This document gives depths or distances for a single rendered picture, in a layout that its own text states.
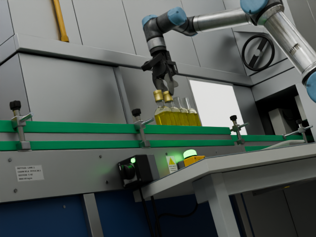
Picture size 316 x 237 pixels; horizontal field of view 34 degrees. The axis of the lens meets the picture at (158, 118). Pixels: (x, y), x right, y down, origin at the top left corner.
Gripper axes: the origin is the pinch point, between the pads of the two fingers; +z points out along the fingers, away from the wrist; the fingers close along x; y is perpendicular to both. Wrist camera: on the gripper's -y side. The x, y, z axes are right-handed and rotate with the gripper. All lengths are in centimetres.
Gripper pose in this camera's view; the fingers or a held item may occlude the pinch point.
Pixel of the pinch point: (166, 94)
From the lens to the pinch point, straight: 208.7
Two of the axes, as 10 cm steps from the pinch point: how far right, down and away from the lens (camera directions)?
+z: 2.5, 9.4, -2.4
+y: 6.5, 0.3, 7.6
